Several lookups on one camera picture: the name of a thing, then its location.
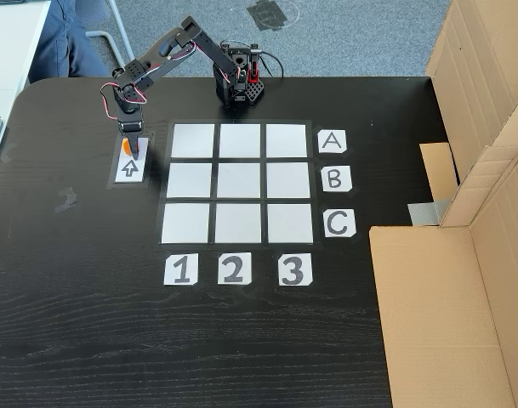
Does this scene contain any round orange token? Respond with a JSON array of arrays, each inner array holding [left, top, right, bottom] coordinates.
[[121, 138, 145, 156]]

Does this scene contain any white nine-square grid sheet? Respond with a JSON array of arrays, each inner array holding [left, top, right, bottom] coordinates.
[[158, 119, 323, 247]]

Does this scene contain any white arrow paper sheet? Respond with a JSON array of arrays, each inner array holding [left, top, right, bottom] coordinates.
[[107, 131, 156, 190]]

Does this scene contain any person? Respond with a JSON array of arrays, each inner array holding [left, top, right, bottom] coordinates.
[[27, 0, 113, 84]]

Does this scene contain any paper label number 1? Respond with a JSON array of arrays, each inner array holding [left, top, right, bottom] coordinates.
[[163, 253, 199, 286]]

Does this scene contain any white table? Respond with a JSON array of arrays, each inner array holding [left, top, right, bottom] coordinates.
[[0, 0, 52, 121]]

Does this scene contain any paper label number 2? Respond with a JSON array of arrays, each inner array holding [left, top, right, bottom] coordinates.
[[217, 252, 253, 286]]

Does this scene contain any black floor tape patch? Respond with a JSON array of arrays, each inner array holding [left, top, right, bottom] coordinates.
[[245, 0, 300, 33]]

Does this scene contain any paper label letter A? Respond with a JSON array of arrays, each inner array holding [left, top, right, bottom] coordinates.
[[316, 129, 349, 155]]

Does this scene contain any paper label number 3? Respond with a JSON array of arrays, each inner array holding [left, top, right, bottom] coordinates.
[[277, 253, 314, 286]]

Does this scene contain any paper label letter B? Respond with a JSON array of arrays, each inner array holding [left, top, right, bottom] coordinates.
[[321, 165, 353, 193]]

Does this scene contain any paper label letter C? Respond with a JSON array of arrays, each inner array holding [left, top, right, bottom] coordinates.
[[322, 208, 356, 239]]

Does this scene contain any small brown cardboard flap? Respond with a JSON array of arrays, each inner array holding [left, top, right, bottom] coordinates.
[[418, 142, 462, 201]]

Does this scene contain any open brown cardboard box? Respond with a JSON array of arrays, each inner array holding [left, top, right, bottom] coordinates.
[[368, 144, 518, 408]]

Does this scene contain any tall brown cardboard box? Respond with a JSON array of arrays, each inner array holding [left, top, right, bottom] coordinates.
[[424, 0, 518, 188]]

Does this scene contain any white metal chair frame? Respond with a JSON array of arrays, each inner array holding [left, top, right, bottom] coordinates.
[[86, 0, 141, 78]]

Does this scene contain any black power cable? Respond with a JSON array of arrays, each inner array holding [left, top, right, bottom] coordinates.
[[258, 49, 285, 80]]

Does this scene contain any grey duct tape strip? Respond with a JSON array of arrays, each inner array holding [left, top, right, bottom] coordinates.
[[407, 198, 451, 226]]

